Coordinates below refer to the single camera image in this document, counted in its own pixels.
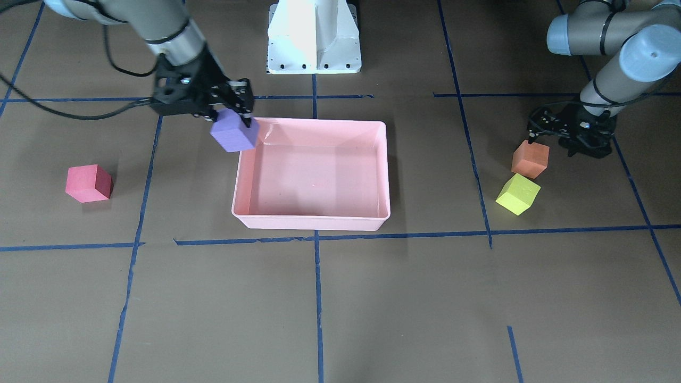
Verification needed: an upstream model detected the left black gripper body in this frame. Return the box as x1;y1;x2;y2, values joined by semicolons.
527;104;617;159

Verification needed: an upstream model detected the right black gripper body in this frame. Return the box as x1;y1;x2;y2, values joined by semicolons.
150;51;228;118

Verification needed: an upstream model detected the purple foam block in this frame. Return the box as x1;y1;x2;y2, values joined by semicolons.
210;109;260;153

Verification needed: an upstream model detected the orange foam block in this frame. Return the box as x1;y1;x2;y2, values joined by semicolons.
511;140;550;179

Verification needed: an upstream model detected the yellow foam block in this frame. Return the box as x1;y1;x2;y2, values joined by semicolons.
496;173;542;215

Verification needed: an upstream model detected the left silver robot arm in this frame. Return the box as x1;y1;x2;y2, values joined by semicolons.
527;1;680;159

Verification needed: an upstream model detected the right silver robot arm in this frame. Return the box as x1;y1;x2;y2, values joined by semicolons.
46;1;254;127

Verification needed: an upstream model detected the pink plastic bin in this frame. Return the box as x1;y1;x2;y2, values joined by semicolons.
231;118;391;232

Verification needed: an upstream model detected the red foam block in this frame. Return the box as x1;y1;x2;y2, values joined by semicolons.
65;164;113;203

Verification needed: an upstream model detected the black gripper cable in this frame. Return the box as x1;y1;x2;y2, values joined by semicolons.
0;0;160;121

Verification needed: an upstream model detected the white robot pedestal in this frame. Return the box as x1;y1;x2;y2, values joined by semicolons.
266;1;362;74

